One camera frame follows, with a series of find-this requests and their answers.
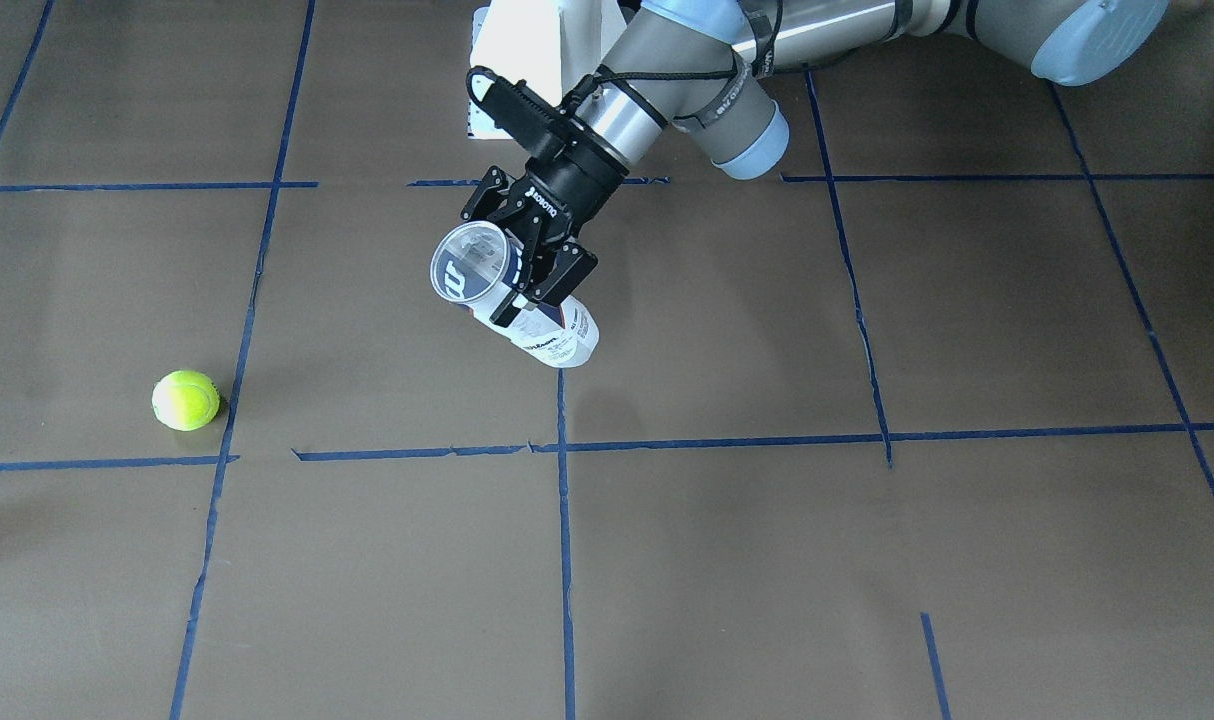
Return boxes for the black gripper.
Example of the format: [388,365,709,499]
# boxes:
[461,140,629,328]

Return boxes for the yellow-green tennis ball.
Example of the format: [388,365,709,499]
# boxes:
[151,369,222,432]

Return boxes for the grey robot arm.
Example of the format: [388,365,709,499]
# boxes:
[463,1,1168,328]

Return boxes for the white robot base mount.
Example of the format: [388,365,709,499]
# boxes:
[464,0,618,141]

